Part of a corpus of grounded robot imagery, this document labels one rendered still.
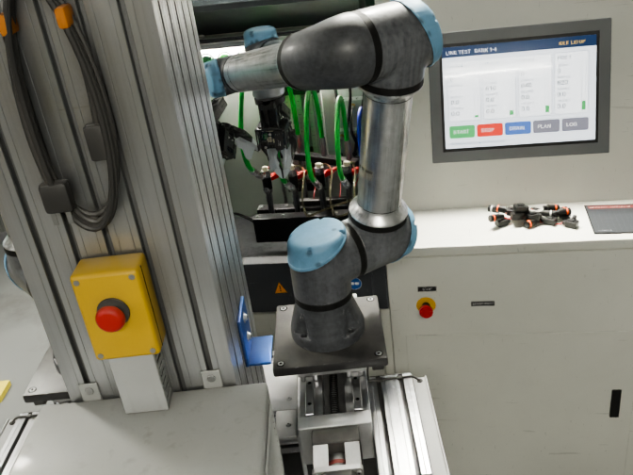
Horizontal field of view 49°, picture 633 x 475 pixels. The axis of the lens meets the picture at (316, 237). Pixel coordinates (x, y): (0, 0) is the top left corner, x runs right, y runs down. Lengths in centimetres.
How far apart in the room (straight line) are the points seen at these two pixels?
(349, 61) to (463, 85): 91
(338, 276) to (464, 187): 77
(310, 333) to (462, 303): 65
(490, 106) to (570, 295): 54
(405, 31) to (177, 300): 54
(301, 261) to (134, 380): 44
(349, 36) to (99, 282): 51
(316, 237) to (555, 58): 94
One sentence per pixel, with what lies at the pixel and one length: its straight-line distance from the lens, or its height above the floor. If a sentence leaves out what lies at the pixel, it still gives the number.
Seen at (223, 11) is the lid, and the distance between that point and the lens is 209.
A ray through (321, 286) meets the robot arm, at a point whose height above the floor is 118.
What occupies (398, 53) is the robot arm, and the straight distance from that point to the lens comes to 113.
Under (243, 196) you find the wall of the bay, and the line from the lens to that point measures 242.
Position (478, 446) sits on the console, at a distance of 224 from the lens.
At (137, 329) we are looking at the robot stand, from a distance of 94.
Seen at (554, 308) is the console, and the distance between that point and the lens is 195.
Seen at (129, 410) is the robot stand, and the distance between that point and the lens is 104.
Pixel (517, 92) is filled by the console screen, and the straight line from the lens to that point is 197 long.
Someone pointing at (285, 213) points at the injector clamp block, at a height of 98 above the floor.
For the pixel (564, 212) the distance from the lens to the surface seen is 192.
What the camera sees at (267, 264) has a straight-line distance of 189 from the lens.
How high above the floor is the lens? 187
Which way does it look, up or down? 28 degrees down
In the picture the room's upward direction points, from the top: 8 degrees counter-clockwise
